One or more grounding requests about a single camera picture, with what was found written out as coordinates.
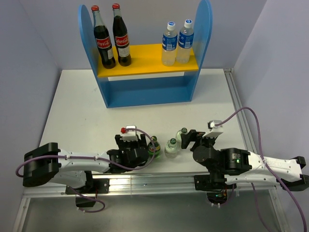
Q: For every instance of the blue and yellow shelf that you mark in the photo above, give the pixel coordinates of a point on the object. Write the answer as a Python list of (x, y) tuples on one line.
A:
[(147, 81)]

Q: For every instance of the clear glass bottle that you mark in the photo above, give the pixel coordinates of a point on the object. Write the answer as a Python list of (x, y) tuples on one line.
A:
[(171, 148), (178, 135)]

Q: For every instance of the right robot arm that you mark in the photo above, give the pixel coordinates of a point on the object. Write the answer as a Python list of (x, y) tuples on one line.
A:
[(232, 166)]

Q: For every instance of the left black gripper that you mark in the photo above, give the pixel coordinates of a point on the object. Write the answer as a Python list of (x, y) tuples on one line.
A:
[(121, 143)]

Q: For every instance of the right cola glass bottle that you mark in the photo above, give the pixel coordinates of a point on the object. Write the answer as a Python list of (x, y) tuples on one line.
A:
[(120, 35)]

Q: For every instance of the cola glass bottle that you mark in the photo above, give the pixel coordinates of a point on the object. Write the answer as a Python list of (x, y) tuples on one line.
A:
[(120, 35), (103, 39)]

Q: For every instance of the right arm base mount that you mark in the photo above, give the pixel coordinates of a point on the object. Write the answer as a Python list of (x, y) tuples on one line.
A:
[(218, 194)]

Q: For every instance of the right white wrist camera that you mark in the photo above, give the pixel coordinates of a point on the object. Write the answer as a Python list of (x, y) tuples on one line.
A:
[(214, 130)]

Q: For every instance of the aluminium front rail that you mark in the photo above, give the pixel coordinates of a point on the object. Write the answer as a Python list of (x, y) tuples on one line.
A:
[(160, 203)]

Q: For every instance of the left cola glass bottle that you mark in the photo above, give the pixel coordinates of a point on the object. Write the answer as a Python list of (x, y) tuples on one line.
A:
[(103, 39)]

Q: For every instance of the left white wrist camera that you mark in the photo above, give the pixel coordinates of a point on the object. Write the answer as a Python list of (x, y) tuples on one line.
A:
[(129, 133)]

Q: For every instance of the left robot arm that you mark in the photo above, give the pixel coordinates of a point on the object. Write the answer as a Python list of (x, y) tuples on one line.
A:
[(51, 164)]

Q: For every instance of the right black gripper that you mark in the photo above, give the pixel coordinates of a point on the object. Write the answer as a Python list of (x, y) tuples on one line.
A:
[(196, 135)]

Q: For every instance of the Pocari Sweat bottle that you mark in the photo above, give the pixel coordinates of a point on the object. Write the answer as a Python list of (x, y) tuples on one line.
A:
[(185, 42), (169, 44)]

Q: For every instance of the aluminium side rail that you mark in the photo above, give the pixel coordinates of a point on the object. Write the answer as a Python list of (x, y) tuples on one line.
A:
[(249, 144)]

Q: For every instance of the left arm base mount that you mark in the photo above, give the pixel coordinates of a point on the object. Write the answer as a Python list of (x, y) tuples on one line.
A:
[(86, 198)]

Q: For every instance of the right green Perrier bottle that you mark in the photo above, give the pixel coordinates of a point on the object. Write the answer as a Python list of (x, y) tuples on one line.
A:
[(154, 150)]

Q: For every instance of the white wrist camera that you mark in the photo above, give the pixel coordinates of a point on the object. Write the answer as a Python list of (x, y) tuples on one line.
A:
[(214, 130), (129, 133)]

